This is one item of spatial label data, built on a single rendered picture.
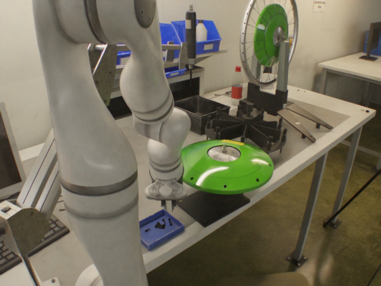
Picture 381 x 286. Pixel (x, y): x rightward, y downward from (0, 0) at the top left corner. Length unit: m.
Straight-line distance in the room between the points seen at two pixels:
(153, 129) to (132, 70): 0.19
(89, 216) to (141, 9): 0.22
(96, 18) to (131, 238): 0.25
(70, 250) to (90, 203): 0.60
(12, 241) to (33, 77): 0.99
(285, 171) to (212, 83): 1.10
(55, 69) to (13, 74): 1.19
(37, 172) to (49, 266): 0.32
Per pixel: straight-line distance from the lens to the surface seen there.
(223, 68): 2.24
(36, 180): 0.68
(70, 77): 0.33
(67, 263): 0.91
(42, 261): 0.94
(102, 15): 0.28
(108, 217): 0.36
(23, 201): 0.68
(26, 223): 0.67
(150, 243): 0.91
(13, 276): 0.93
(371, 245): 2.49
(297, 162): 1.34
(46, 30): 0.31
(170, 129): 0.54
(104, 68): 0.73
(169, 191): 0.67
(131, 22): 0.29
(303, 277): 1.26
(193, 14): 1.13
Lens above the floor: 1.56
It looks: 27 degrees down
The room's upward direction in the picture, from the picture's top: straight up
